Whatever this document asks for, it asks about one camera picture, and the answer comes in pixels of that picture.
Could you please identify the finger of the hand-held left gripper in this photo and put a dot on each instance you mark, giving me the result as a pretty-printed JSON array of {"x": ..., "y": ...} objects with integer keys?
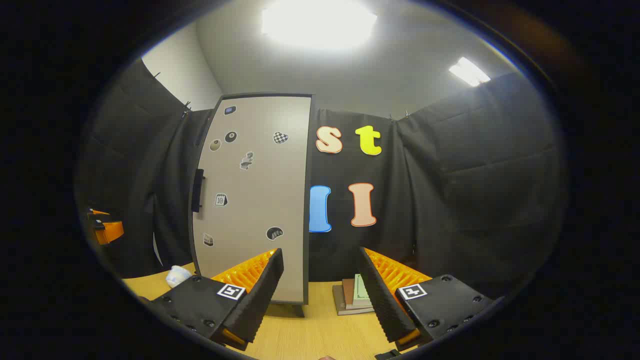
[
  {"x": 99, "y": 212},
  {"x": 111, "y": 233}
]

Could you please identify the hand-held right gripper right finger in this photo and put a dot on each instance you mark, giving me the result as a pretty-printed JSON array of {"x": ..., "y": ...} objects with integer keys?
[{"x": 380, "y": 295}]

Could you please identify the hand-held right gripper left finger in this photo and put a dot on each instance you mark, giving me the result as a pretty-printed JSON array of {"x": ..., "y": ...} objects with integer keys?
[{"x": 260, "y": 295}]

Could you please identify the light grey cabinet door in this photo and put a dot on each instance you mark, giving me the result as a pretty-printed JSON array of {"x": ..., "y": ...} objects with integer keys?
[{"x": 255, "y": 200}]

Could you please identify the grey cabinet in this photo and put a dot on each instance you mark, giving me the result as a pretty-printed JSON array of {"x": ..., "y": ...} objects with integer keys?
[{"x": 308, "y": 200}]

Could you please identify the brown book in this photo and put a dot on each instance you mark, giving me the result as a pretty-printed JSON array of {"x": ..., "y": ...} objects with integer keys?
[{"x": 348, "y": 292}]

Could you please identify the white fluffy ball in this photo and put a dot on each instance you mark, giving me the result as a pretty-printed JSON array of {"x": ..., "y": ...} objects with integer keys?
[{"x": 177, "y": 276}]

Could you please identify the black backdrop cloth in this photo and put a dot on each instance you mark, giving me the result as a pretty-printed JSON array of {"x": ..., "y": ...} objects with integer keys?
[{"x": 450, "y": 200}]

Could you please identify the small ceiling light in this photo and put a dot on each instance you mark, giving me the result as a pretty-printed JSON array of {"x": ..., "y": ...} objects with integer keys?
[{"x": 469, "y": 71}]

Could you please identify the large ceiling light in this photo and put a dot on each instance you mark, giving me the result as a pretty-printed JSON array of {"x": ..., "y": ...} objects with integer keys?
[{"x": 320, "y": 22}]

